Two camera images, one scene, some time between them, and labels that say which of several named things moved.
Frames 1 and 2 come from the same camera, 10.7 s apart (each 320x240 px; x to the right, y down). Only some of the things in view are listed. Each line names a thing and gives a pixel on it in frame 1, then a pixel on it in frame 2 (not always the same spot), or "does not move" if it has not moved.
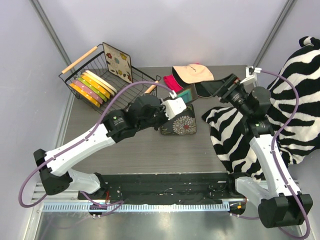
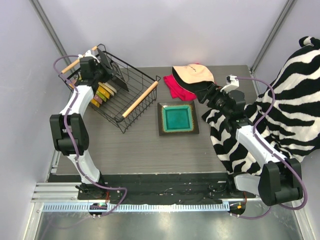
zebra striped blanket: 300,135 does not move
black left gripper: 162,115 to 104,67
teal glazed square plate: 189,94 to 177,118
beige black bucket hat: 194,73 does not move
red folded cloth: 172,83 does not move
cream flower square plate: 118,63 to 114,69
